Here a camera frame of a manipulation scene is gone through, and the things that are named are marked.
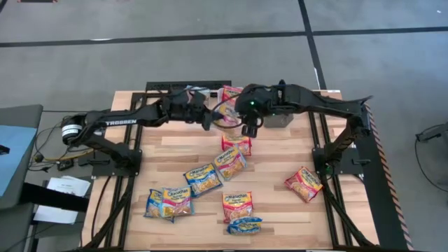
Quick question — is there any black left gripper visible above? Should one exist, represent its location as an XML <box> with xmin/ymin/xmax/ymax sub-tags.
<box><xmin>173</xmin><ymin>90</ymin><xmax>216</xmax><ymax>132</ymax></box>

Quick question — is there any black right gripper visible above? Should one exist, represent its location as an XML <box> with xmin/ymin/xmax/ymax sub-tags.
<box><xmin>234</xmin><ymin>83</ymin><xmax>277</xmax><ymax>138</ymax></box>

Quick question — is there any red beef ramen packet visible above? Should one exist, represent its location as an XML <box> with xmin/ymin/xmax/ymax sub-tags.
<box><xmin>219</xmin><ymin>85</ymin><xmax>244</xmax><ymax>106</ymax></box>
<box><xmin>283</xmin><ymin>166</ymin><xmax>324</xmax><ymax>203</ymax></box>
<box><xmin>222</xmin><ymin>191</ymin><xmax>255</xmax><ymax>224</ymax></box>
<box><xmin>220</xmin><ymin>134</ymin><xmax>253</xmax><ymax>158</ymax></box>

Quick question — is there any teal-edged Maruchan ramen packet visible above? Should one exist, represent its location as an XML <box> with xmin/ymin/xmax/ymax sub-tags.
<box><xmin>160</xmin><ymin>185</ymin><xmax>196</xmax><ymax>218</ymax></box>
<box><xmin>213</xmin><ymin>103</ymin><xmax>242</xmax><ymax>127</ymax></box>
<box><xmin>187</xmin><ymin>85</ymin><xmax>211</xmax><ymax>103</ymax></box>
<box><xmin>212</xmin><ymin>145</ymin><xmax>249</xmax><ymax>181</ymax></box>

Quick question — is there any blue soy sauce ramen packet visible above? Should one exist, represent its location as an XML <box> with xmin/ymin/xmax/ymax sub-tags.
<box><xmin>143</xmin><ymin>188</ymin><xmax>175</xmax><ymax>224</ymax></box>
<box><xmin>226</xmin><ymin>216</ymin><xmax>263</xmax><ymax>235</ymax></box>
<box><xmin>183</xmin><ymin>162</ymin><xmax>224</xmax><ymax>197</ymax></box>

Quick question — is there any white plastic bin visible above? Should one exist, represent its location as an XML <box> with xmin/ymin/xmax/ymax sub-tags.
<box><xmin>216</xmin><ymin>85</ymin><xmax>246</xmax><ymax>132</ymax></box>

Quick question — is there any grey plastic bin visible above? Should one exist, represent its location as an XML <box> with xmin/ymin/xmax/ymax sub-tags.
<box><xmin>262</xmin><ymin>113</ymin><xmax>294</xmax><ymax>129</ymax></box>

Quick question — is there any black panel with striped edge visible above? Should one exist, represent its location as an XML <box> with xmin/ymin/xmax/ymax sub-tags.
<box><xmin>349</xmin><ymin>101</ymin><xmax>414</xmax><ymax>251</ymax></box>

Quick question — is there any white paper sheet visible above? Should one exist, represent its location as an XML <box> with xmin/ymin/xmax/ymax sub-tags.
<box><xmin>46</xmin><ymin>176</ymin><xmax>92</xmax><ymax>197</ymax></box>
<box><xmin>33</xmin><ymin>204</ymin><xmax>80</xmax><ymax>225</ymax></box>

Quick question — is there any black beam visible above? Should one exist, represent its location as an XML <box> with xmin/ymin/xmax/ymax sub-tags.
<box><xmin>20</xmin><ymin>181</ymin><xmax>90</xmax><ymax>214</ymax></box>

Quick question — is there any grey desk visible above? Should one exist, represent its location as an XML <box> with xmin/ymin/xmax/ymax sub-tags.
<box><xmin>0</xmin><ymin>104</ymin><xmax>45</xmax><ymax>252</ymax></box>

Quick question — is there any blue sheet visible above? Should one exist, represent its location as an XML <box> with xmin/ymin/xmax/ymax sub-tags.
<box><xmin>0</xmin><ymin>125</ymin><xmax>39</xmax><ymax>197</ymax></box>

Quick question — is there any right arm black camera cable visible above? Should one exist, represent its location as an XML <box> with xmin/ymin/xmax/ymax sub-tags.
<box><xmin>209</xmin><ymin>99</ymin><xmax>246</xmax><ymax>130</ymax></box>

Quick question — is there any black aluminium table frame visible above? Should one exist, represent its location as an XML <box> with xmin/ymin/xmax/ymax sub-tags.
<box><xmin>82</xmin><ymin>90</ymin><xmax>377</xmax><ymax>251</ymax></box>

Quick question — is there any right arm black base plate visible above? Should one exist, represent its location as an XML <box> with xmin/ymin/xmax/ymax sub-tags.
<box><xmin>312</xmin><ymin>146</ymin><xmax>365</xmax><ymax>176</ymax></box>

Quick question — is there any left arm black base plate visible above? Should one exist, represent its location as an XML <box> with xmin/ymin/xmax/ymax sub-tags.
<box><xmin>91</xmin><ymin>148</ymin><xmax>143</xmax><ymax>178</ymax></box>

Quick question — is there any yellow cable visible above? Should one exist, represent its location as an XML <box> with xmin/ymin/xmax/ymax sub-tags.
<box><xmin>43</xmin><ymin>149</ymin><xmax>95</xmax><ymax>164</ymax></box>

